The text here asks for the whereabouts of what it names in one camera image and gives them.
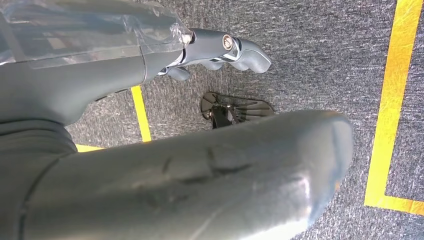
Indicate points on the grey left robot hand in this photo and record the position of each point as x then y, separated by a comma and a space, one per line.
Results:
82, 66

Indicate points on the grey and black left robot leg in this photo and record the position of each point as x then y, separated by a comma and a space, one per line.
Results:
198, 182

